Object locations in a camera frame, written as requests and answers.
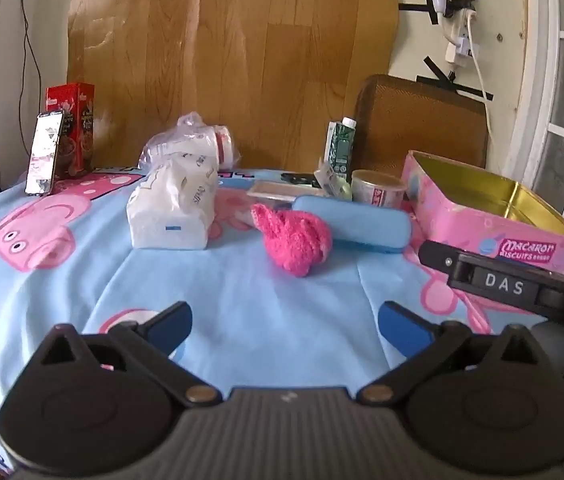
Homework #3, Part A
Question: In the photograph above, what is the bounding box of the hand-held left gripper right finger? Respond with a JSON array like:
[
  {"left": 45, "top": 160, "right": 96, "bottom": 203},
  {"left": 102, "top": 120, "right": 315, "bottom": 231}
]
[{"left": 358, "top": 301, "right": 543, "bottom": 407}]

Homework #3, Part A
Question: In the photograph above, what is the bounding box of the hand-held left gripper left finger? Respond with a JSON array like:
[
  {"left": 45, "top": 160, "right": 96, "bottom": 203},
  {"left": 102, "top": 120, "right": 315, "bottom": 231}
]
[{"left": 37, "top": 301, "right": 224, "bottom": 407}]

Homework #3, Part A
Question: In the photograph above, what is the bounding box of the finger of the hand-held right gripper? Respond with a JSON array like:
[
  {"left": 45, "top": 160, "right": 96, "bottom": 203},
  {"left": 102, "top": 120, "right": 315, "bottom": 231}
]
[{"left": 419, "top": 240, "right": 464, "bottom": 287}]

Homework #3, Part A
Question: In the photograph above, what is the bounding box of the pink biscuit tin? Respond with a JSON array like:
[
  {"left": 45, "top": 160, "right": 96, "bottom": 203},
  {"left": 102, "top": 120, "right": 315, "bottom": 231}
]
[{"left": 402, "top": 150, "right": 564, "bottom": 279}]

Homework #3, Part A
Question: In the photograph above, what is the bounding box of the blue glasses case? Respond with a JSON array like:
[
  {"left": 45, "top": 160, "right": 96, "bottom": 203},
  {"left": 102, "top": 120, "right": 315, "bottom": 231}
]
[{"left": 289, "top": 195, "right": 413, "bottom": 255}]

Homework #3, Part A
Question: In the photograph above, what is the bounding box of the green patterned tissue pack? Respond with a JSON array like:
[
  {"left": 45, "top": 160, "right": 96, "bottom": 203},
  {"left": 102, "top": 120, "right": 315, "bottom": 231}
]
[{"left": 314, "top": 157, "right": 345, "bottom": 196}]

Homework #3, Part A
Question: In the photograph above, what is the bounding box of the pink fluffy sock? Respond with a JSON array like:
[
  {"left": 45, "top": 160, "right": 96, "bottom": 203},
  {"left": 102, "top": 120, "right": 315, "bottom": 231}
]
[{"left": 251, "top": 203, "right": 334, "bottom": 279}]

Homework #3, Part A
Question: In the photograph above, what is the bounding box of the round printed tub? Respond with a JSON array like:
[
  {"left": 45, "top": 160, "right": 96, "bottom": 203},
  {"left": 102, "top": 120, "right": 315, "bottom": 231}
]
[{"left": 351, "top": 170, "right": 408, "bottom": 209}]

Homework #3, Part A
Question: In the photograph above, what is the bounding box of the printed blue blanket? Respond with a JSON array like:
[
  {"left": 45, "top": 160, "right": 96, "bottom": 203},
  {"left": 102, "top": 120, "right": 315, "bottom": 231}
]
[{"left": 0, "top": 164, "right": 564, "bottom": 480}]

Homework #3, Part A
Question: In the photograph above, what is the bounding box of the large white tissue pack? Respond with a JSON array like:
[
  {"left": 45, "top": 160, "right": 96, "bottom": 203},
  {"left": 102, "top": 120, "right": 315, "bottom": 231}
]
[{"left": 126, "top": 152, "right": 219, "bottom": 251}]

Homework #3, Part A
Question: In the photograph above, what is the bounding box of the brown chair back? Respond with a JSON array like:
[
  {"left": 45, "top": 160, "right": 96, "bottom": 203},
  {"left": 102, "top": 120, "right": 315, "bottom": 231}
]
[{"left": 354, "top": 74, "right": 491, "bottom": 177}]

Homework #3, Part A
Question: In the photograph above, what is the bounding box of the green drink carton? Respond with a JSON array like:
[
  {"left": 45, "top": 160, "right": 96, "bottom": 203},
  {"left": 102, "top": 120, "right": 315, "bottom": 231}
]
[{"left": 333, "top": 116, "right": 359, "bottom": 183}]

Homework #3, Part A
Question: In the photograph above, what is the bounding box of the white drink carton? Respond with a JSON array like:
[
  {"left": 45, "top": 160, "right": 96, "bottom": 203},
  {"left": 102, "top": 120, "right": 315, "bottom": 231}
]
[{"left": 324, "top": 121, "right": 342, "bottom": 171}]

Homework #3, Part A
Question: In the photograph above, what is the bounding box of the clear flat plastic box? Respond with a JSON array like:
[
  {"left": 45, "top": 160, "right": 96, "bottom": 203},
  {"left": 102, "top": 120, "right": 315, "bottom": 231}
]
[{"left": 246, "top": 181, "right": 329, "bottom": 207}]

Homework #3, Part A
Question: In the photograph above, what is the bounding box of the clear bag with paper roll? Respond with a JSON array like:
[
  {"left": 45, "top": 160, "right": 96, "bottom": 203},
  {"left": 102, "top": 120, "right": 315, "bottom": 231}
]
[{"left": 137, "top": 112, "right": 239, "bottom": 172}]

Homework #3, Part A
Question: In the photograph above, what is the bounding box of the smartphone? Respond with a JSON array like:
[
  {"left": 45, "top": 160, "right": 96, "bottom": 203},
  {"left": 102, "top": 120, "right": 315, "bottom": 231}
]
[{"left": 24, "top": 110, "right": 66, "bottom": 197}]

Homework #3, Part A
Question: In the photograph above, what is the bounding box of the red snack box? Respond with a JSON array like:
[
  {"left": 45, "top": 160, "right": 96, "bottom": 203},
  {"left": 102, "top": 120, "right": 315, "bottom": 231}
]
[{"left": 45, "top": 82, "right": 96, "bottom": 179}]

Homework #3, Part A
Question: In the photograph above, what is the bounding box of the wooden board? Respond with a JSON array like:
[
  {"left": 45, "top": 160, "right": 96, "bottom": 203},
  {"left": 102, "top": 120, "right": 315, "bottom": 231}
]
[{"left": 66, "top": 0, "right": 401, "bottom": 175}]

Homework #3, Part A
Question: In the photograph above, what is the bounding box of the white power cable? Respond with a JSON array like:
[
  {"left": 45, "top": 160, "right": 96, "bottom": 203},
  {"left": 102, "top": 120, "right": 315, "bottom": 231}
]
[{"left": 466, "top": 12, "right": 494, "bottom": 137}]

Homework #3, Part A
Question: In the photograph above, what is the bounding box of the thin black cable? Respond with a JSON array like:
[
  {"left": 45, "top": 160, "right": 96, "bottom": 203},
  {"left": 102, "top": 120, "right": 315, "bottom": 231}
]
[{"left": 18, "top": 0, "right": 47, "bottom": 161}]

